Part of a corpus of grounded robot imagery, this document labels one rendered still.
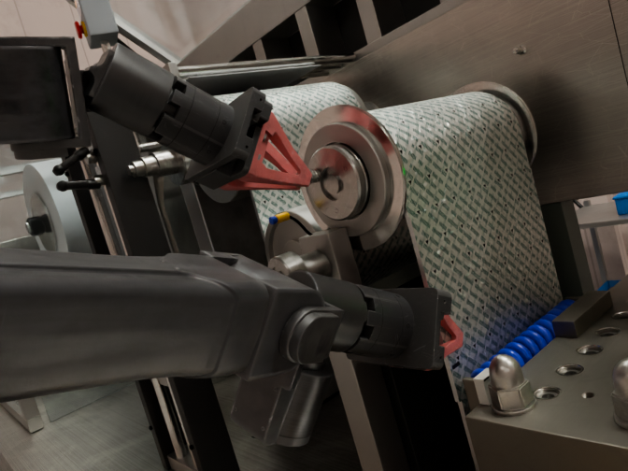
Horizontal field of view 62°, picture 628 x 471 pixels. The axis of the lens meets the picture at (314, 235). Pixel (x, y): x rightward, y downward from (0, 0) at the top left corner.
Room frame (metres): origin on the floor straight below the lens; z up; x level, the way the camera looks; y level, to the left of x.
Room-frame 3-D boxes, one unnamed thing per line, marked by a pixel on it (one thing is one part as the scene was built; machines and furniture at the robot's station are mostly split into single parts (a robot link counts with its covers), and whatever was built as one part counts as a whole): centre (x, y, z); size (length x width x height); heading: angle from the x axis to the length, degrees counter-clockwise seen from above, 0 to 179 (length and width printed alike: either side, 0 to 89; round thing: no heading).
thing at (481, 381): (0.44, -0.11, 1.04); 0.02 x 0.01 x 0.02; 129
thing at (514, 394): (0.42, -0.12, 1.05); 0.04 x 0.04 x 0.04
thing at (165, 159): (0.67, 0.17, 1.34); 0.06 x 0.03 x 0.03; 129
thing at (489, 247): (0.56, -0.18, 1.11); 0.23 x 0.01 x 0.18; 129
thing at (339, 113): (0.53, -0.05, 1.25); 0.15 x 0.01 x 0.15; 39
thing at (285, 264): (0.51, 0.04, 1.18); 0.04 x 0.02 x 0.04; 39
